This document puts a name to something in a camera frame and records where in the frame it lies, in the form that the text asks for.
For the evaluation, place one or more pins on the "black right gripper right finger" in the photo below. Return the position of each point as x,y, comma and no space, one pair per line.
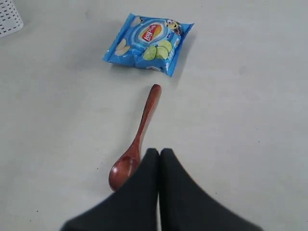
185,206

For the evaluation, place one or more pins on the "blue chips bag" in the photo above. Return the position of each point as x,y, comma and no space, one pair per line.
148,43

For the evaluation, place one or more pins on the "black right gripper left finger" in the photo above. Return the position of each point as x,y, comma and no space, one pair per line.
131,208

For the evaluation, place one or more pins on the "white perforated plastic basket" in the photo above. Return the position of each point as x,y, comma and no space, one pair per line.
10,20

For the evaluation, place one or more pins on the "dark red wooden spoon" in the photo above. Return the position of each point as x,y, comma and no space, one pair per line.
129,161

